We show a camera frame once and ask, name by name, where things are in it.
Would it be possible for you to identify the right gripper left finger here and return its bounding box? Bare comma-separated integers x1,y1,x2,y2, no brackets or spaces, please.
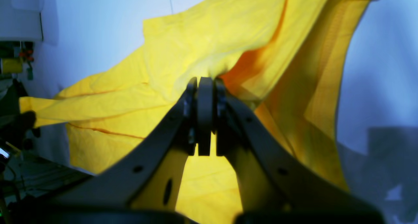
52,78,197,210

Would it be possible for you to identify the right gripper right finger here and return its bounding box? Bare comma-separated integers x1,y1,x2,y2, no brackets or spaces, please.
214,79,382,218

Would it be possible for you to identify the yellow T-shirt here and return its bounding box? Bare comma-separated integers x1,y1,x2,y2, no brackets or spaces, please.
19,0,384,224

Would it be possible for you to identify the grey right bin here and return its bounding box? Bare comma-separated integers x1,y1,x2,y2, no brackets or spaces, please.
0,0,43,42

